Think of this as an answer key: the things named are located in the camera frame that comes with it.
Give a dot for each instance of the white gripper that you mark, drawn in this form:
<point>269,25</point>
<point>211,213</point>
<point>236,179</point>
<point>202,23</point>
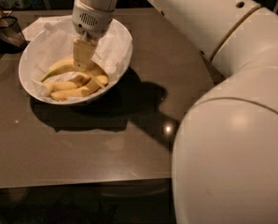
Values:
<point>90,21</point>

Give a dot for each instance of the large yellow banana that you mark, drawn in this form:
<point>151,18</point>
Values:
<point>61,66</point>

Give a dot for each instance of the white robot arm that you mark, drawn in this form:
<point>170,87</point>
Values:
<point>225,157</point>

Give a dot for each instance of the white bowl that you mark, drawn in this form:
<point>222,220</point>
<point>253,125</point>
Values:
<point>52,41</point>

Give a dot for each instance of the lower yellow banana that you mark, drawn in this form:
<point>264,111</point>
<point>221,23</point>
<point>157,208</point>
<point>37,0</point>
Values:
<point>86,90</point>

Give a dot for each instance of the middle yellow banana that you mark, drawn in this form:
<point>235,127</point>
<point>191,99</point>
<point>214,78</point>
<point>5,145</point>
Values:
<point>73,83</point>

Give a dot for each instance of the white crumpled paper liner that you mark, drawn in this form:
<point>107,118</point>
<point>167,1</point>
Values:
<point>52,47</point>

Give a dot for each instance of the white paper sheet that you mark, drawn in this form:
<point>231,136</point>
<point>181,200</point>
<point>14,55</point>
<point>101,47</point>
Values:
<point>31,31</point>

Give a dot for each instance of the black wire mesh basket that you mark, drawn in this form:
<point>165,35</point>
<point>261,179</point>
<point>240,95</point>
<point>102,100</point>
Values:
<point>12,39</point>

